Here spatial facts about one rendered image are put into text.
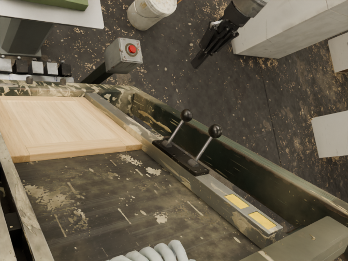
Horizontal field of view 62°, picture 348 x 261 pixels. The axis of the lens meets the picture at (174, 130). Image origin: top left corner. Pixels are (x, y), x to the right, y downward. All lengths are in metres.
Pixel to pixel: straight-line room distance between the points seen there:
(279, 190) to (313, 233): 0.65
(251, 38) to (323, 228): 3.20
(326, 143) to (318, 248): 4.39
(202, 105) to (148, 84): 0.64
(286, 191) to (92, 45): 1.97
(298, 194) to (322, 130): 3.77
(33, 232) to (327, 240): 0.36
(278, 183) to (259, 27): 2.63
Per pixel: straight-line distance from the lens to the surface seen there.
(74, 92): 1.28
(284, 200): 0.86
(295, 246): 0.20
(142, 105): 1.34
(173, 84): 2.77
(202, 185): 0.71
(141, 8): 2.58
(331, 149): 4.57
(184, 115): 0.82
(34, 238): 0.45
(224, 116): 3.14
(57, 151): 0.80
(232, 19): 0.91
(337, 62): 5.78
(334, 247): 0.22
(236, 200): 0.68
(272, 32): 3.25
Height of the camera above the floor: 2.06
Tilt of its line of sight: 51 degrees down
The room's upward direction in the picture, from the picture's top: 74 degrees clockwise
